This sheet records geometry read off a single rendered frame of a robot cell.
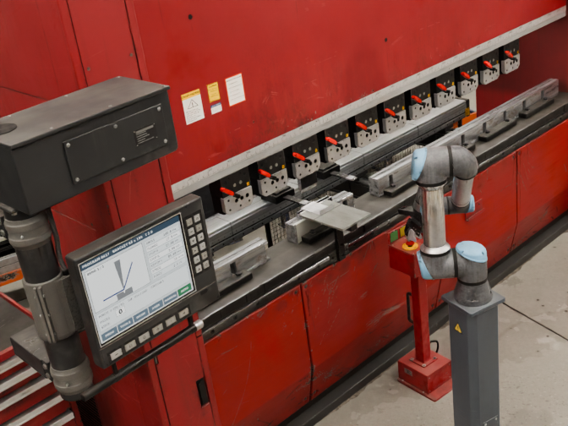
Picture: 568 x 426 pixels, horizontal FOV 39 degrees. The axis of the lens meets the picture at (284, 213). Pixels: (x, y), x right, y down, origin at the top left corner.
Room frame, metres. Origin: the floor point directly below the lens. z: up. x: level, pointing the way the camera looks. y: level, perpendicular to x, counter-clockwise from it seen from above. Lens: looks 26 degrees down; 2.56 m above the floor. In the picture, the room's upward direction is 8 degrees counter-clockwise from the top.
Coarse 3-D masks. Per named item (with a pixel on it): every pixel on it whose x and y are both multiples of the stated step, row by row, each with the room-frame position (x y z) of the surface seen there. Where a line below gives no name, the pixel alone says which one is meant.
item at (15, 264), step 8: (8, 240) 4.68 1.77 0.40; (0, 248) 4.55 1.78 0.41; (8, 248) 4.53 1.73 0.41; (0, 256) 4.51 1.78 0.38; (8, 256) 4.37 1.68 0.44; (16, 256) 4.37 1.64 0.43; (0, 264) 4.33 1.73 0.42; (8, 264) 4.35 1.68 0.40; (16, 264) 4.37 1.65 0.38; (0, 272) 4.32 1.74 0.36
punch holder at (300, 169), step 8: (312, 136) 3.27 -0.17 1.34; (296, 144) 3.20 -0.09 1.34; (304, 144) 3.24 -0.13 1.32; (312, 144) 3.26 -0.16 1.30; (288, 152) 3.21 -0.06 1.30; (296, 152) 3.20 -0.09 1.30; (304, 152) 3.23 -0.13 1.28; (312, 152) 3.26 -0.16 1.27; (288, 160) 3.21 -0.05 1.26; (296, 160) 3.20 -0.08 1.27; (312, 160) 3.25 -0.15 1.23; (288, 168) 3.23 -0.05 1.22; (296, 168) 3.19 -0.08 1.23; (304, 168) 3.22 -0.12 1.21; (312, 168) 3.25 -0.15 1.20; (288, 176) 3.23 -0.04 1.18; (296, 176) 3.19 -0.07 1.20; (304, 176) 3.22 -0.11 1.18
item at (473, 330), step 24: (456, 312) 2.68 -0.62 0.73; (480, 312) 2.61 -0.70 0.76; (456, 336) 2.68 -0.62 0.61; (480, 336) 2.62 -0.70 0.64; (456, 360) 2.69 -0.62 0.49; (480, 360) 2.62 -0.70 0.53; (456, 384) 2.69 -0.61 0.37; (480, 384) 2.62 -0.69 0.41; (456, 408) 2.70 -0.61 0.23; (480, 408) 2.62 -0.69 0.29
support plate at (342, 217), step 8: (328, 200) 3.31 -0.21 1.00; (336, 208) 3.22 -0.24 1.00; (344, 208) 3.21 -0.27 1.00; (352, 208) 3.20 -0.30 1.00; (304, 216) 3.19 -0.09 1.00; (312, 216) 3.17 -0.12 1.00; (320, 216) 3.16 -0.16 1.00; (328, 216) 3.15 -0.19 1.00; (336, 216) 3.14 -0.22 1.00; (344, 216) 3.13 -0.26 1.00; (352, 216) 3.12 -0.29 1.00; (360, 216) 3.11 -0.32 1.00; (328, 224) 3.08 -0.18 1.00; (336, 224) 3.07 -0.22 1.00; (344, 224) 3.06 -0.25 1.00; (352, 224) 3.05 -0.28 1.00
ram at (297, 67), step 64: (192, 0) 2.95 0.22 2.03; (256, 0) 3.14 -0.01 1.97; (320, 0) 3.36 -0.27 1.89; (384, 0) 3.61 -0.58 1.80; (448, 0) 3.92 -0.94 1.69; (512, 0) 4.28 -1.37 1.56; (192, 64) 2.91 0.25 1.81; (256, 64) 3.11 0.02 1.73; (320, 64) 3.33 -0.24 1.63; (384, 64) 3.59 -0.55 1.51; (192, 128) 2.88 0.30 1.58; (256, 128) 3.08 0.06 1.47; (320, 128) 3.31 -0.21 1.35
